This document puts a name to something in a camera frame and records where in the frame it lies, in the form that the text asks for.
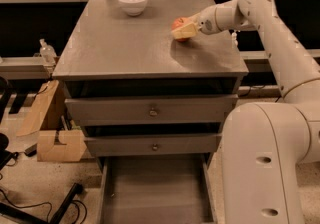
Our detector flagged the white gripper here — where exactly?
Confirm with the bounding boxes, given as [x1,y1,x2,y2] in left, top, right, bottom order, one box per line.
[171,8,219,40]

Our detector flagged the red apple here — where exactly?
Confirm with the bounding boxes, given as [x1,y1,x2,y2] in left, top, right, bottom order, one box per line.
[171,17,190,42]

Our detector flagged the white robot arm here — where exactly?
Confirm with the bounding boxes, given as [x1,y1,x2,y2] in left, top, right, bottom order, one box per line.
[172,0,320,224]

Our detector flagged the grey drawer cabinet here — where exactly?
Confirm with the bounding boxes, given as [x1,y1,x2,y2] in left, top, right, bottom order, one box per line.
[51,0,250,224]

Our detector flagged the grey middle drawer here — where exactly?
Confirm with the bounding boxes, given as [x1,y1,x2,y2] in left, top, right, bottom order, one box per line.
[84,133,221,157]

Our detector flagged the grey drawer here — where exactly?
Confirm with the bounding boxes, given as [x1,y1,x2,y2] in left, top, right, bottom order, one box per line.
[96,154,218,224]
[84,133,221,157]
[65,94,238,126]

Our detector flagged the grey top drawer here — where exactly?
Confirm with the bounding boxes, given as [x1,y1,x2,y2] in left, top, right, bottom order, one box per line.
[65,94,238,126]

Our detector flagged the grey bottom drawer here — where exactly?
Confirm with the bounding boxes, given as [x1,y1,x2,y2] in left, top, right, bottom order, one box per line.
[96,154,218,224]

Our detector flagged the small white pump bottle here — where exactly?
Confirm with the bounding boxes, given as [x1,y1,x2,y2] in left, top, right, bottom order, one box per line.
[231,30,238,47]

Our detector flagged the white ceramic bowl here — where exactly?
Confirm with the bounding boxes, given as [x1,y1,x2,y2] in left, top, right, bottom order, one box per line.
[118,0,148,16]

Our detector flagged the clear pump bottle left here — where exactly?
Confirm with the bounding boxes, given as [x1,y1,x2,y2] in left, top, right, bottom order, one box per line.
[39,39,57,65]

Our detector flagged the cardboard box pieces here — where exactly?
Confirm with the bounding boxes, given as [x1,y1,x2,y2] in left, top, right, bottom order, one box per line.
[16,80,90,162]

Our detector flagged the black stand leg left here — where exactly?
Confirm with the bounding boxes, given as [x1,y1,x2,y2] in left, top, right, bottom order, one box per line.
[0,183,83,224]

